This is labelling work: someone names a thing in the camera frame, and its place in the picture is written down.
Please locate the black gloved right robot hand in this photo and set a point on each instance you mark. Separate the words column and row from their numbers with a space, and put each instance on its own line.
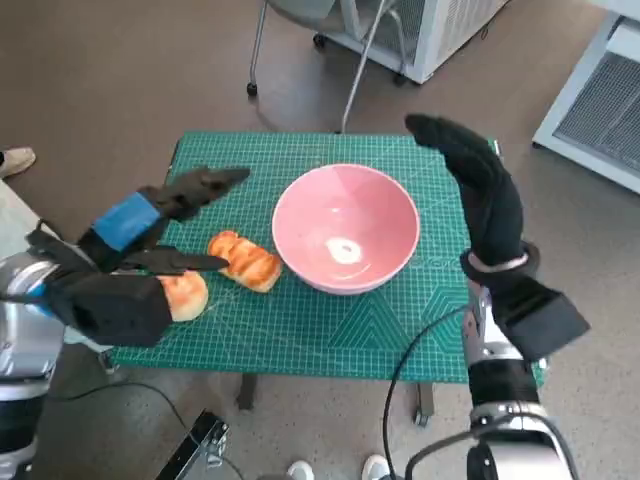
column 487, row 200

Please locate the pink bowl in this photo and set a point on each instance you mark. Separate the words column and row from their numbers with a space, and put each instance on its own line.
column 320, row 215

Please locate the long braided toy bread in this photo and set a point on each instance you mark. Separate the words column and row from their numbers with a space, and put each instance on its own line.
column 252, row 267

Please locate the round toy bun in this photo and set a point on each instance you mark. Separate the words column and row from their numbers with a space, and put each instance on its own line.
column 189, row 300

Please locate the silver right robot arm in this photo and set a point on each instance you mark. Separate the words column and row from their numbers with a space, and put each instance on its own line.
column 505, row 380

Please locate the white cabinet with grey mesh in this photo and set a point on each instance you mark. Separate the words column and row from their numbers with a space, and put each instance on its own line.
column 600, row 110

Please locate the white cabinet on casters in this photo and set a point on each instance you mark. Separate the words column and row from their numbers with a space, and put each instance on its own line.
column 450, row 30

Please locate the black table leg with caster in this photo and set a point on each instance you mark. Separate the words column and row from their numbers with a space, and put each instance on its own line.
column 424, row 400

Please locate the green cutting mat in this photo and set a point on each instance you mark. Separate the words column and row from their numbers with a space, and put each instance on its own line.
column 300, row 330

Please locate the person's white shoe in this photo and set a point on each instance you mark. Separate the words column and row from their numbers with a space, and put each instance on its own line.
column 300, row 471
column 376, row 467

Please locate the black and silver metal stand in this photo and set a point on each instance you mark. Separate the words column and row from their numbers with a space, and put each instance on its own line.
column 197, row 442

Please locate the person's beige shoe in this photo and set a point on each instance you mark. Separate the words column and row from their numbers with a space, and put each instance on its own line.
column 17, row 160

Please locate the person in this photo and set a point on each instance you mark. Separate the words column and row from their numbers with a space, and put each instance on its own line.
column 12, row 220

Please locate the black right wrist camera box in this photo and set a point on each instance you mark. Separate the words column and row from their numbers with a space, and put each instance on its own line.
column 545, row 315

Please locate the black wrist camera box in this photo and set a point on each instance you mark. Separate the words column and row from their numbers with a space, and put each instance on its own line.
column 110, row 310
column 545, row 315

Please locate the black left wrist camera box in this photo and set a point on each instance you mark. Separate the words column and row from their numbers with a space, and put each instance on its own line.
column 110, row 310

